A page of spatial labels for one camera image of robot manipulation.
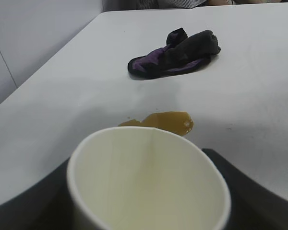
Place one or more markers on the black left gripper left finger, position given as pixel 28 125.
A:
pixel 26 206

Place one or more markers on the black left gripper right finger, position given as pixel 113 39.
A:
pixel 261 196

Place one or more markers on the white paper cup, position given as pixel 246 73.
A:
pixel 146 187

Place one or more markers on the dark purple grey cloth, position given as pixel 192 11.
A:
pixel 180 54

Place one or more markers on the brown liquid spill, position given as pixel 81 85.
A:
pixel 168 121

